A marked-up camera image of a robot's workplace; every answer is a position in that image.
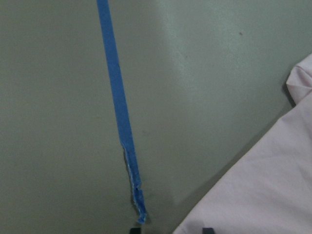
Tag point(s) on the pink Snoopy t-shirt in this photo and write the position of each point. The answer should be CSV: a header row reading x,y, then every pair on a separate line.
x,y
269,190

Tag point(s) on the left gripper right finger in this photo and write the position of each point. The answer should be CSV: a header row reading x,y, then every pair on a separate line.
x,y
208,230

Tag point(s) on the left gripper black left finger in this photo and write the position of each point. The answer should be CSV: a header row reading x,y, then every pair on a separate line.
x,y
135,230

